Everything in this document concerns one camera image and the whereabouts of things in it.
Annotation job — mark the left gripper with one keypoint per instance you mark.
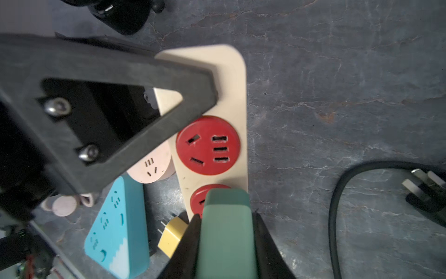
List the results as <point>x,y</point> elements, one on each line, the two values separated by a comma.
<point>76,116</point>

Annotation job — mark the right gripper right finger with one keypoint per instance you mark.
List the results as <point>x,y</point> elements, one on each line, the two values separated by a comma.
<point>270,263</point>

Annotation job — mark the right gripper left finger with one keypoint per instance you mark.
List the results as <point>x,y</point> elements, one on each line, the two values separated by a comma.
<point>182,265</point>

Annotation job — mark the yellow charger plug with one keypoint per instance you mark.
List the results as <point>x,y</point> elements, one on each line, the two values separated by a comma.
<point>171,235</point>

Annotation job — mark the green charger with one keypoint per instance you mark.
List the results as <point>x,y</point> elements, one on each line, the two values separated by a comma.
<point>226,243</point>

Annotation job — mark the teal triangular power socket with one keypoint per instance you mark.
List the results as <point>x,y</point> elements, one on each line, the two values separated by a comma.
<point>118,239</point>

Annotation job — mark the round pink power socket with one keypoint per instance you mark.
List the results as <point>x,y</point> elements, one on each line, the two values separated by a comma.
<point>155,166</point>

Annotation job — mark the cream power strip red outlets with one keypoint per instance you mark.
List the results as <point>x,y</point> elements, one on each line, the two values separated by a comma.
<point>212,149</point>

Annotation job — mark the black plant pot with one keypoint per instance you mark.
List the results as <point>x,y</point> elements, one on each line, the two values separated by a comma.
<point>126,17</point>

